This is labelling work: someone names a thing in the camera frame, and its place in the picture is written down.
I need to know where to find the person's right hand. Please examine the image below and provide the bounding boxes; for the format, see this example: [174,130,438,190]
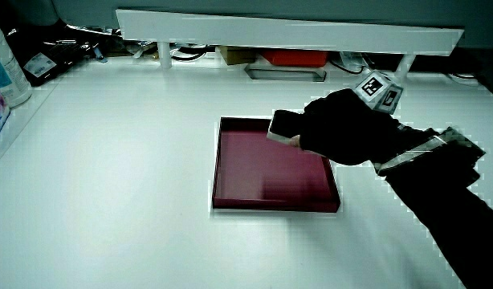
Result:
[289,70,448,177]

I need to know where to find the black and white eraser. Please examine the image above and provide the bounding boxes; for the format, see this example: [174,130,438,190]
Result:
[266,109,306,146]

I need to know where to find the dark red square tray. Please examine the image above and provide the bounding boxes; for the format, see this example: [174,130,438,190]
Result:
[211,116,342,214]

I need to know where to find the person's right forearm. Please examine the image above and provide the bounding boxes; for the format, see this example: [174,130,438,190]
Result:
[377,126,493,289]

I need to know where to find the red box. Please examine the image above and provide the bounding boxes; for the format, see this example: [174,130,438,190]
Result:
[262,48,330,68]

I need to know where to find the white raised shelf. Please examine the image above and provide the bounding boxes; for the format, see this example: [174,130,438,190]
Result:
[115,8,466,80]

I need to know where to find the brown cardboard box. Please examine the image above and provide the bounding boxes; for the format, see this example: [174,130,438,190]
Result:
[218,45,258,66]

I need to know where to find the black bag with white label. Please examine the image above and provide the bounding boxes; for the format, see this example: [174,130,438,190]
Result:
[4,18,111,88]

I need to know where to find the white plastic bottle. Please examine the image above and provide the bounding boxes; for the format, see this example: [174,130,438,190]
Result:
[0,14,34,108]

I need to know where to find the grey metal frame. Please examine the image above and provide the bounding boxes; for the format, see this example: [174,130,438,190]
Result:
[244,63,328,83]

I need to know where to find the black coiled cable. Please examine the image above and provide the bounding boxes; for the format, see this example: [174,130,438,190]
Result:
[169,43,210,62]

